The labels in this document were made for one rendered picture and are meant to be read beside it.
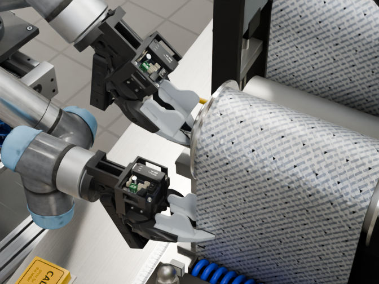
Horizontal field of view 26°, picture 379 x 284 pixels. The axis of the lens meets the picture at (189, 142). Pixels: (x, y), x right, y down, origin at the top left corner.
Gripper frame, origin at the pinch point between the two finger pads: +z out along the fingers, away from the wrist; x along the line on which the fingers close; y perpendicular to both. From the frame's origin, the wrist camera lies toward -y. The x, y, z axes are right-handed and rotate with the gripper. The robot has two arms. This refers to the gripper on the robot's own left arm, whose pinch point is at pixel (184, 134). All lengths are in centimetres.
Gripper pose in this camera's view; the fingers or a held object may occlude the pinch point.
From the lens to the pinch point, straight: 116.8
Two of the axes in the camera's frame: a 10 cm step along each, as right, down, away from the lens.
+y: 5.7, -3.0, -7.6
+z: 6.8, 6.9, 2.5
